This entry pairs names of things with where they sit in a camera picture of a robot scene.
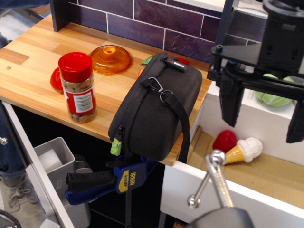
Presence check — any green taped zipper pull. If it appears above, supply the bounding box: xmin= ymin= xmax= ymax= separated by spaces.
xmin=110 ymin=138 xmax=122 ymax=156

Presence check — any red toy egg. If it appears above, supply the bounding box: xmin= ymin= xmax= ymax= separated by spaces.
xmin=212 ymin=130 xmax=237 ymax=153

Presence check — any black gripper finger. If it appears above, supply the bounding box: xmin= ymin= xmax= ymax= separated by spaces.
xmin=286 ymin=100 xmax=304 ymax=143
xmin=219 ymin=81 xmax=244 ymax=127

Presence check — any grey plastic bin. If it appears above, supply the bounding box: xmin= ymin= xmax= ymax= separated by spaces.
xmin=34 ymin=137 xmax=91 ymax=228

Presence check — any white drawer box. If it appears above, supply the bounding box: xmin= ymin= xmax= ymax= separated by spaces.
xmin=160 ymin=84 xmax=304 ymax=228

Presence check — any silver metal clamp screw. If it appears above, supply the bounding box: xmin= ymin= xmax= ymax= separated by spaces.
xmin=187 ymin=149 xmax=235 ymax=209

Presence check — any blue Irwin quick-grip clamp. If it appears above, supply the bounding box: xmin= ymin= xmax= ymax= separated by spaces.
xmin=65 ymin=155 xmax=157 ymax=205

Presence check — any black bag carry strap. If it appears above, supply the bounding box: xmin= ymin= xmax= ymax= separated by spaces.
xmin=140 ymin=77 xmax=191 ymax=164

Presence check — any red lid spice jar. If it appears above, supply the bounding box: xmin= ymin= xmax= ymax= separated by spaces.
xmin=58 ymin=52 xmax=97 ymax=124

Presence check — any green toy vegetable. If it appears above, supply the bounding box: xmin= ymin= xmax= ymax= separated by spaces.
xmin=140 ymin=56 xmax=154 ymax=67

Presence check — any white cabinet door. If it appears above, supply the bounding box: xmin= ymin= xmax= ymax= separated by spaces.
xmin=1 ymin=101 xmax=74 ymax=228

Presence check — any toy ice cream cone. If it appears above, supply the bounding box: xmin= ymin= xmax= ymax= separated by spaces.
xmin=226 ymin=137 xmax=263 ymax=164

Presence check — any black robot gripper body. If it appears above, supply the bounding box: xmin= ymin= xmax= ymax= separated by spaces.
xmin=208 ymin=44 xmax=304 ymax=100

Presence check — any beige work boot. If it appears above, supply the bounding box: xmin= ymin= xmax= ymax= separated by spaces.
xmin=0 ymin=174 xmax=38 ymax=213

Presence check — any black zipper case bag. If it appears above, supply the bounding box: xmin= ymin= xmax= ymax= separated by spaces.
xmin=108 ymin=52 xmax=202 ymax=162

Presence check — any orange glass pot lid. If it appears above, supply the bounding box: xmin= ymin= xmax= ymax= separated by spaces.
xmin=89 ymin=45 xmax=133 ymax=75

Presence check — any red toy tomato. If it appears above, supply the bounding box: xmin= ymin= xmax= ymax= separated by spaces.
xmin=50 ymin=67 xmax=63 ymax=91

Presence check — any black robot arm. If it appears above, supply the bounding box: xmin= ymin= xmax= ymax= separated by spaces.
xmin=208 ymin=0 xmax=304 ymax=143

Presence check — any green toy cabbage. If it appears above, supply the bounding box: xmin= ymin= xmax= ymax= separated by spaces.
xmin=255 ymin=73 xmax=295 ymax=108

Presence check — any red toy behind bag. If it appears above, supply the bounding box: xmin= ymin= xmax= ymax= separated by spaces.
xmin=177 ymin=58 xmax=189 ymax=65

